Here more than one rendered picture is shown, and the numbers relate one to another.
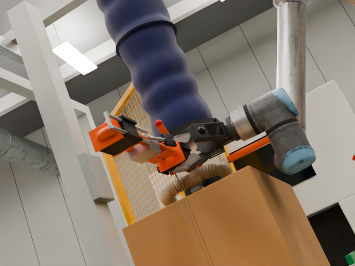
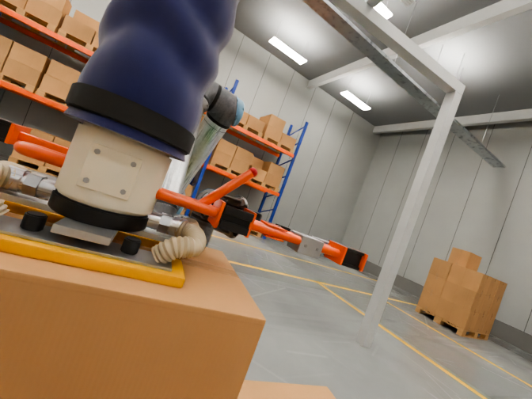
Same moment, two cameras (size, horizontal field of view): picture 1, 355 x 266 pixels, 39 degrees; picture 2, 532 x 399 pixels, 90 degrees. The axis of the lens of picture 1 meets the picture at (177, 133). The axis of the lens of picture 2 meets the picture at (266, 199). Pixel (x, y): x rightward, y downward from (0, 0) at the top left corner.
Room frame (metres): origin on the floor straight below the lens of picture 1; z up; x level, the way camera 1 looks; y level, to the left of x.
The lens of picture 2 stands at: (1.71, 0.56, 1.13)
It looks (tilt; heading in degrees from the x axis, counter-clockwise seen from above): 1 degrees up; 232
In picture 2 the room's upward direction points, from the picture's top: 21 degrees clockwise
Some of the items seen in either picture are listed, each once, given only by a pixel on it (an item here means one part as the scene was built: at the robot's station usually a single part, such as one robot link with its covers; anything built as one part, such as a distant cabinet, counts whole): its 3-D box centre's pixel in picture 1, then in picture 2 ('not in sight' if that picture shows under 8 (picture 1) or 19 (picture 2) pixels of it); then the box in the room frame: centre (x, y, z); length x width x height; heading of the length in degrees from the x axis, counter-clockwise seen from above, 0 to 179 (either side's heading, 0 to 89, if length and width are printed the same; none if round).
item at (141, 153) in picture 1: (143, 148); (305, 244); (1.17, 0.09, 1.07); 0.07 x 0.07 x 0.04; 75
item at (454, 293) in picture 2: not in sight; (462, 289); (-5.93, -1.25, 0.87); 1.20 x 1.01 x 1.74; 170
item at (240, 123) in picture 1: (242, 123); not in sight; (1.32, -0.17, 1.07); 0.09 x 0.05 x 0.10; 165
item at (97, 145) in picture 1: (114, 138); (345, 255); (1.04, 0.13, 1.07); 0.08 x 0.07 x 0.05; 165
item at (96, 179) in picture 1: (96, 177); not in sight; (2.93, 0.57, 1.62); 0.20 x 0.05 x 0.30; 165
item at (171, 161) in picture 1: (174, 159); (231, 217); (1.38, 0.04, 1.07); 0.10 x 0.08 x 0.06; 75
